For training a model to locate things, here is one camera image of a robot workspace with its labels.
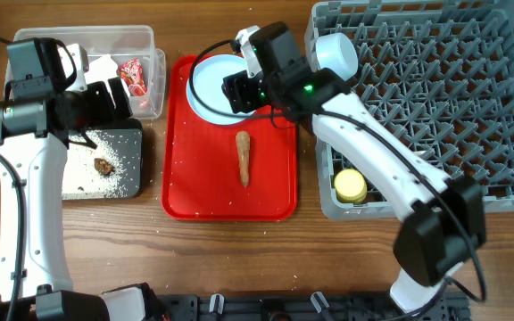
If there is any light blue plate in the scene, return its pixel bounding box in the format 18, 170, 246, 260
187, 54, 253, 126

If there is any brown carrot-like vegetable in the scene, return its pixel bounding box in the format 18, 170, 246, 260
236, 131, 251, 187

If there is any dark food scrap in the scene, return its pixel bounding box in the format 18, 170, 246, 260
94, 158, 114, 176

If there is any white rice pile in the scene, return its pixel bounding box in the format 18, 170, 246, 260
62, 130, 125, 201

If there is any light blue bowl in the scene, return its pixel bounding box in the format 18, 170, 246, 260
316, 33, 359, 80

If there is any yellow plastic cup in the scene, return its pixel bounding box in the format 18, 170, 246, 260
333, 169, 368, 204

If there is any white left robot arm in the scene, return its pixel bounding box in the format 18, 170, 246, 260
0, 37, 168, 320

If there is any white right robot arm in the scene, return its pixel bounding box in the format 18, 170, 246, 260
222, 22, 486, 317

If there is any black waste tray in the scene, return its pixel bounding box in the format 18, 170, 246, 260
69, 119, 143, 199

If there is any grey dishwasher rack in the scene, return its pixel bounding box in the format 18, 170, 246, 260
304, 0, 514, 213

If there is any red snack wrapper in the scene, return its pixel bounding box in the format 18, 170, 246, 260
118, 58, 147, 97

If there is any white crumpled tissue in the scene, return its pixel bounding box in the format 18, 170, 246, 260
84, 54, 119, 85

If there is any clear plastic bin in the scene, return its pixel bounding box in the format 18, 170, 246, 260
13, 25, 166, 119

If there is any red plastic tray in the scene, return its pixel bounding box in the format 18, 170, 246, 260
161, 56, 298, 221

